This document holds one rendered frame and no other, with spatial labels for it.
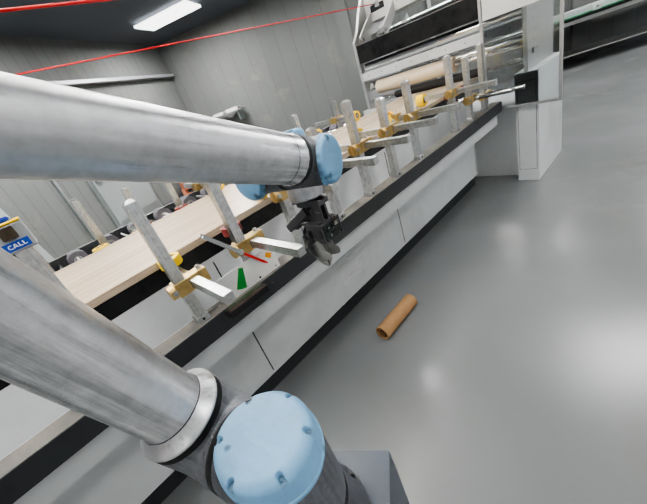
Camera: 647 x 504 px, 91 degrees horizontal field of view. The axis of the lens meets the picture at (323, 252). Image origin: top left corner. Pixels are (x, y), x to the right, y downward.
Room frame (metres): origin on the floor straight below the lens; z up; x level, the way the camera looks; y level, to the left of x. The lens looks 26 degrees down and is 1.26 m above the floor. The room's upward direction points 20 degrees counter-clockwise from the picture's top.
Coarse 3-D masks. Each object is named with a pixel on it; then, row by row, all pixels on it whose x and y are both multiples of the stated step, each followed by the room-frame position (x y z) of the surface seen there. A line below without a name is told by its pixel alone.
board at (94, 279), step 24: (360, 120) 2.80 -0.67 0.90; (168, 216) 1.83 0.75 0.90; (192, 216) 1.62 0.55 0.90; (216, 216) 1.45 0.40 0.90; (240, 216) 1.35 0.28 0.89; (120, 240) 1.68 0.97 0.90; (168, 240) 1.35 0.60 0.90; (192, 240) 1.23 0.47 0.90; (72, 264) 1.55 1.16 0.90; (96, 264) 1.39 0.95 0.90; (120, 264) 1.26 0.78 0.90; (144, 264) 1.15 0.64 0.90; (72, 288) 1.18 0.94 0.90; (96, 288) 1.08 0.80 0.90; (120, 288) 1.04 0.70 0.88
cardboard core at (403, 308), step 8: (408, 296) 1.47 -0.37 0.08; (400, 304) 1.42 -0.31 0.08; (408, 304) 1.42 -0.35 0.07; (392, 312) 1.39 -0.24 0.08; (400, 312) 1.37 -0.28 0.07; (408, 312) 1.39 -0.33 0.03; (384, 320) 1.35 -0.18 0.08; (392, 320) 1.33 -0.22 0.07; (400, 320) 1.34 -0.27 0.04; (376, 328) 1.33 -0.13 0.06; (384, 328) 1.29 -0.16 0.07; (392, 328) 1.30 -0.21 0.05; (384, 336) 1.31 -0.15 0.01
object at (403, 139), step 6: (384, 138) 1.49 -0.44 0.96; (390, 138) 1.44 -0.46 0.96; (396, 138) 1.41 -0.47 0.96; (402, 138) 1.39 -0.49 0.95; (408, 138) 1.37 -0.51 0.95; (348, 144) 1.66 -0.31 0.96; (366, 144) 1.55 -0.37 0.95; (372, 144) 1.52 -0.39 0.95; (378, 144) 1.49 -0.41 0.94; (384, 144) 1.47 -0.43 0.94; (390, 144) 1.44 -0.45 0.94; (396, 144) 1.42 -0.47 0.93; (342, 150) 1.68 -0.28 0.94
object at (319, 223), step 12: (300, 204) 0.77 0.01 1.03; (312, 204) 0.76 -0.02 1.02; (324, 204) 0.76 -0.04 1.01; (312, 216) 0.78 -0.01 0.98; (324, 216) 0.77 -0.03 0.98; (336, 216) 0.78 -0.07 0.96; (312, 228) 0.76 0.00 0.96; (324, 228) 0.75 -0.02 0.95; (336, 228) 0.77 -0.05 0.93; (324, 240) 0.74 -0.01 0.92
